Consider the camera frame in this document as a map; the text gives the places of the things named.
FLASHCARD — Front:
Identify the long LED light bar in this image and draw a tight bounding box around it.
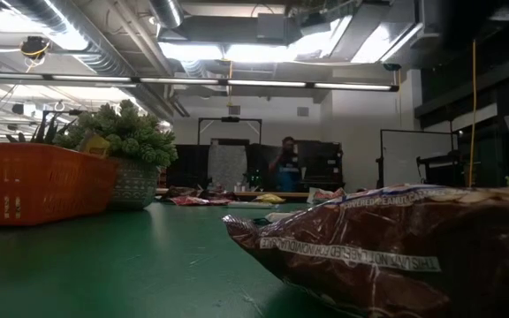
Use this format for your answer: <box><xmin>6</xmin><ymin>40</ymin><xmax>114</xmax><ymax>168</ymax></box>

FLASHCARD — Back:
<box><xmin>0</xmin><ymin>72</ymin><xmax>400</xmax><ymax>93</ymax></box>

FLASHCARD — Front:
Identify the dark green spiky plant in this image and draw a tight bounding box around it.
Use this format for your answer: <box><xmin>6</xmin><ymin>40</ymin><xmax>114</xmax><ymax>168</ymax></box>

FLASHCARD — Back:
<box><xmin>5</xmin><ymin>110</ymin><xmax>77</xmax><ymax>145</ymax></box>

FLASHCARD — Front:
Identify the orange plastic basket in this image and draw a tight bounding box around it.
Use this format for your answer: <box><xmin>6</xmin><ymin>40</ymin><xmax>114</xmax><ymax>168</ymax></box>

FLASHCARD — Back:
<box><xmin>0</xmin><ymin>140</ymin><xmax>121</xmax><ymax>227</ymax></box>

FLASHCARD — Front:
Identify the black machine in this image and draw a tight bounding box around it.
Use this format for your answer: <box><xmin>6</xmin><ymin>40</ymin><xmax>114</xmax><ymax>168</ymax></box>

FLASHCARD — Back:
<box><xmin>415</xmin><ymin>151</ymin><xmax>467</xmax><ymax>187</ymax></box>

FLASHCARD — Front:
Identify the blue and white candy bar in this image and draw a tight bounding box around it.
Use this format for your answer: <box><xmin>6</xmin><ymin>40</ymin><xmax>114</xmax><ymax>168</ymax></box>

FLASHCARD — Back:
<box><xmin>226</xmin><ymin>201</ymin><xmax>278</xmax><ymax>209</ymax></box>
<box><xmin>263</xmin><ymin>211</ymin><xmax>300</xmax><ymax>223</ymax></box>

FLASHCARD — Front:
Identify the black frame stand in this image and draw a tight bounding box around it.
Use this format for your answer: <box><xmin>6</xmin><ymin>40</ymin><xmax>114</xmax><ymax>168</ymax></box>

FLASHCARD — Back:
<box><xmin>196</xmin><ymin>116</ymin><xmax>263</xmax><ymax>147</ymax></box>

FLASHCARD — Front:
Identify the thin yellow hanging cable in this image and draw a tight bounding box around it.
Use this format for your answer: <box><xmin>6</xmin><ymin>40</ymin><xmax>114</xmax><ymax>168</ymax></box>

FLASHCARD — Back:
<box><xmin>225</xmin><ymin>59</ymin><xmax>236</xmax><ymax>109</ymax></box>

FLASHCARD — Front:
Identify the green table mat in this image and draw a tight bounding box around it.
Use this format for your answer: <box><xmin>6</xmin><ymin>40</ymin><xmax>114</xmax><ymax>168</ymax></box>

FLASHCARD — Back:
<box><xmin>0</xmin><ymin>201</ymin><xmax>370</xmax><ymax>318</ymax></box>

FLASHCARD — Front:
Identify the black and yellow cord reel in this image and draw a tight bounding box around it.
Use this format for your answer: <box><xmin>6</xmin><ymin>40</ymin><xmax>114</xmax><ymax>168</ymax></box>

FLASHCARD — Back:
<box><xmin>19</xmin><ymin>35</ymin><xmax>51</xmax><ymax>61</ymax></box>

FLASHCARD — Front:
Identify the white PayDay candy bar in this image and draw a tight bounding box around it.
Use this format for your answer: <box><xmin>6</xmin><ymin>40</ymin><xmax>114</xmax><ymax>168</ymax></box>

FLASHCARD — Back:
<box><xmin>306</xmin><ymin>186</ymin><xmax>347</xmax><ymax>206</ymax></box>

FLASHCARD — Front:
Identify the person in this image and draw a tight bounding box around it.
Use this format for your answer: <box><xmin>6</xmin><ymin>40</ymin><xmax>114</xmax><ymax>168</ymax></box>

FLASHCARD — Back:
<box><xmin>268</xmin><ymin>135</ymin><xmax>305</xmax><ymax>193</ymax></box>

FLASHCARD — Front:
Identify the black partition panel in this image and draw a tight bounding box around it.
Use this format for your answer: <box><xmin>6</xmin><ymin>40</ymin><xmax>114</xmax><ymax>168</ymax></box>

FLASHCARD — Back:
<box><xmin>165</xmin><ymin>143</ymin><xmax>211</xmax><ymax>189</ymax></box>

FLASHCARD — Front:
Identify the white board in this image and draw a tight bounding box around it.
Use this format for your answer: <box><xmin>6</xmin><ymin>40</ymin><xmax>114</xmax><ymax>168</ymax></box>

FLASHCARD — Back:
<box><xmin>376</xmin><ymin>128</ymin><xmax>459</xmax><ymax>192</ymax></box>

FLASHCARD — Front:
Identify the black equipment cabinet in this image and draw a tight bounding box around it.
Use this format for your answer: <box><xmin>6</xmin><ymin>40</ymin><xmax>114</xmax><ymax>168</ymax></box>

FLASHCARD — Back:
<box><xmin>300</xmin><ymin>140</ymin><xmax>346</xmax><ymax>189</ymax></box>

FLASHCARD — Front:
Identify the pale green potted succulent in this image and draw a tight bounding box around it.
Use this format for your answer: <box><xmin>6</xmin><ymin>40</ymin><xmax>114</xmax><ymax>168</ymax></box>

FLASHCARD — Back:
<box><xmin>54</xmin><ymin>99</ymin><xmax>179</xmax><ymax>211</ymax></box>

